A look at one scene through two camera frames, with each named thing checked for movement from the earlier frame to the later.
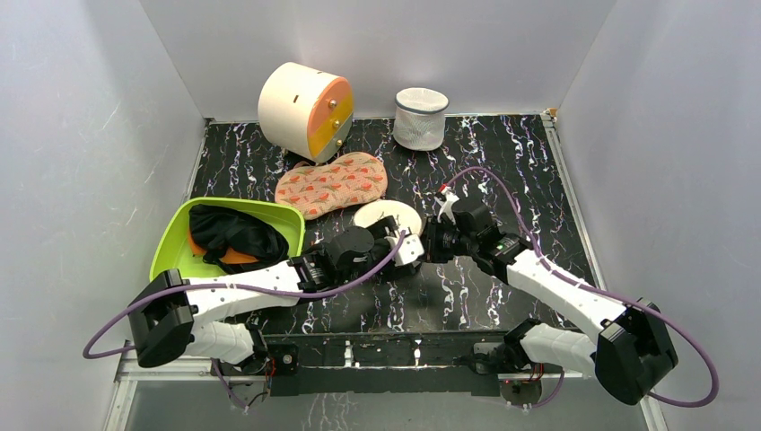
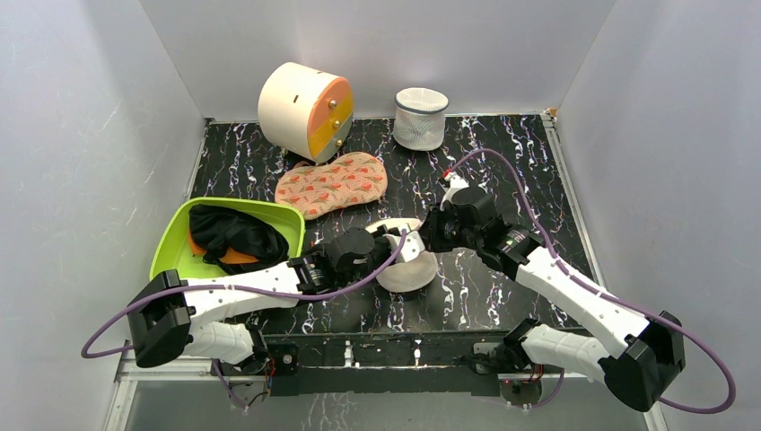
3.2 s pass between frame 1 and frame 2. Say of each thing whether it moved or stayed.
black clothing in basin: stayed
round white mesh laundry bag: moved
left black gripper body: stayed
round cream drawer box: stayed
